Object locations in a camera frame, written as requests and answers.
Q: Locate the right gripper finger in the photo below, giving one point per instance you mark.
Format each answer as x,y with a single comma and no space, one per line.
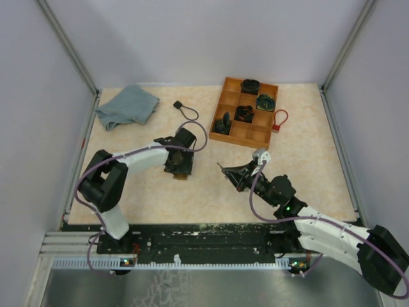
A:
235,169
237,180

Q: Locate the red cable lock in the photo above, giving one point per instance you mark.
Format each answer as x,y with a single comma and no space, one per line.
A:
280,117

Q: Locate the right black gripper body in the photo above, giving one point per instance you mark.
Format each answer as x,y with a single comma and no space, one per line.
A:
261,185

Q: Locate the wooden compartment tray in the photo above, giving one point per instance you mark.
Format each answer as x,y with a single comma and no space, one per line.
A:
245,113

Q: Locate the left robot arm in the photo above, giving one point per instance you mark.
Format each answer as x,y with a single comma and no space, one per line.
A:
103,181

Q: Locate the black cable lock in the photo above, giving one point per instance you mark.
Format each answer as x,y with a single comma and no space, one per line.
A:
182,108

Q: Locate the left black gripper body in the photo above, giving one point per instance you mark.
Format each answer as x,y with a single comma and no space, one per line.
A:
184,165

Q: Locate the white toothed cable duct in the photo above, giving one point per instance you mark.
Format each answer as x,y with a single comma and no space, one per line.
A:
179,261

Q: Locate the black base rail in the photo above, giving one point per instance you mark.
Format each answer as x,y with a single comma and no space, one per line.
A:
279,238

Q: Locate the blue folded cloth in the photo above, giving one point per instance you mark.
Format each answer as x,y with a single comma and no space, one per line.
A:
131,105

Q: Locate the brass padlock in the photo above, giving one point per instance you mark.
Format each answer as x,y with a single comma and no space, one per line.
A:
180,176

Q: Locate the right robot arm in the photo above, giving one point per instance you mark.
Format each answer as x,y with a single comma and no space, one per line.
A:
373,253

